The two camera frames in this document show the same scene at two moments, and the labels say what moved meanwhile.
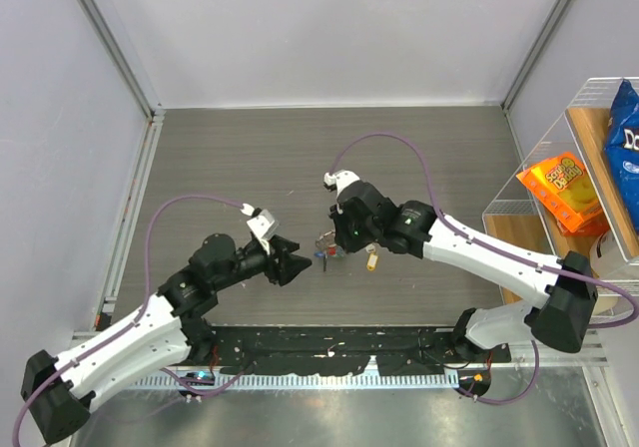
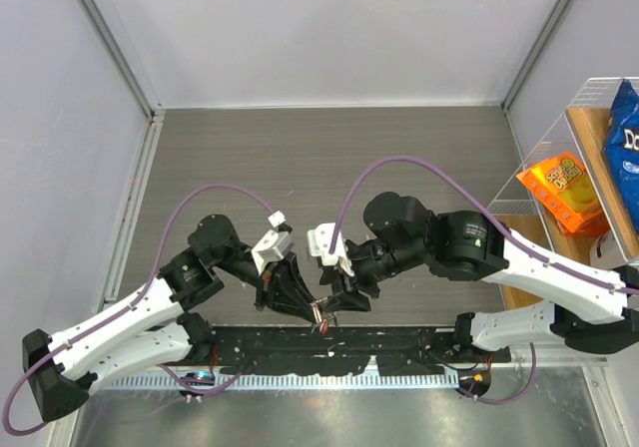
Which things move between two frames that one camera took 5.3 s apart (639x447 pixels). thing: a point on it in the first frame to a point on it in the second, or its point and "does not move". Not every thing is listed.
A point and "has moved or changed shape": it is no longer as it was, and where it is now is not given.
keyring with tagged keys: x=325 y=246 has moved or changed shape
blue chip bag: x=621 y=148 does not move
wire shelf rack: x=578 y=191 does not move
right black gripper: x=339 y=217 to x=349 y=297
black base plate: x=340 y=350 does not move
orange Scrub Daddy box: x=566 y=190 does not move
